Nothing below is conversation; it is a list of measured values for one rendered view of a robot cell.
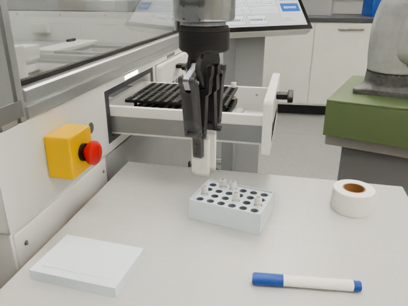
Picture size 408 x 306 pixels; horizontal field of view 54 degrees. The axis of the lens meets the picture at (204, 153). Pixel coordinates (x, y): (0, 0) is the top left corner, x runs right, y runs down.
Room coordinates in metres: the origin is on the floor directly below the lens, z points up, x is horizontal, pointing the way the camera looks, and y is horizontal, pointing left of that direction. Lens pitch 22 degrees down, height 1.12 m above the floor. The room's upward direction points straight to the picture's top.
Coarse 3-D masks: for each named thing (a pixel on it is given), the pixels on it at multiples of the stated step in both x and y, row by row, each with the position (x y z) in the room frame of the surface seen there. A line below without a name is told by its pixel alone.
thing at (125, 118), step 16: (128, 96) 0.95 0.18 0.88; (240, 96) 0.99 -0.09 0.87; (256, 96) 0.98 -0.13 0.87; (112, 112) 0.81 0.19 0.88; (128, 112) 0.80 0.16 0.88; (144, 112) 0.80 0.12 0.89; (160, 112) 0.79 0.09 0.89; (176, 112) 0.78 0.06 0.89; (224, 112) 0.77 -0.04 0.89; (256, 112) 0.96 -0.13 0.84; (112, 128) 0.81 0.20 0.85; (128, 128) 0.80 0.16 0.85; (144, 128) 0.79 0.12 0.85; (160, 128) 0.79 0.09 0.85; (176, 128) 0.78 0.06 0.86; (224, 128) 0.76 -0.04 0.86; (240, 128) 0.75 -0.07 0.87; (256, 128) 0.74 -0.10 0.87
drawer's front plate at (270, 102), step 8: (272, 80) 0.91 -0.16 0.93; (272, 88) 0.83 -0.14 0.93; (272, 96) 0.76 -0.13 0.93; (264, 104) 0.72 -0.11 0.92; (272, 104) 0.72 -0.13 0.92; (264, 112) 0.72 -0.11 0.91; (272, 112) 0.72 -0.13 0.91; (264, 120) 0.72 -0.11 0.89; (272, 120) 0.73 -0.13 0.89; (264, 128) 0.72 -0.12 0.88; (264, 136) 0.72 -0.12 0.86; (264, 144) 0.72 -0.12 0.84; (264, 152) 0.72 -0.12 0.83
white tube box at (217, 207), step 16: (208, 192) 0.61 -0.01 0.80; (224, 192) 0.61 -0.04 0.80; (240, 192) 0.61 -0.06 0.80; (256, 192) 0.62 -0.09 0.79; (272, 192) 0.61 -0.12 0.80; (192, 208) 0.58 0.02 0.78; (208, 208) 0.57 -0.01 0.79; (224, 208) 0.56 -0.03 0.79; (240, 208) 0.57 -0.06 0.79; (256, 208) 0.56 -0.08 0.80; (272, 208) 0.60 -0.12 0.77; (224, 224) 0.56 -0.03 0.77; (240, 224) 0.55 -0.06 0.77; (256, 224) 0.54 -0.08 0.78
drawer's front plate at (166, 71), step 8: (176, 56) 1.27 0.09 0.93; (184, 56) 1.33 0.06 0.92; (160, 64) 1.12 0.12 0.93; (168, 64) 1.16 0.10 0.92; (160, 72) 1.10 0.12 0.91; (168, 72) 1.16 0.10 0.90; (176, 72) 1.23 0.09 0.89; (184, 72) 1.32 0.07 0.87; (160, 80) 1.10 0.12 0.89; (168, 80) 1.15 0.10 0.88
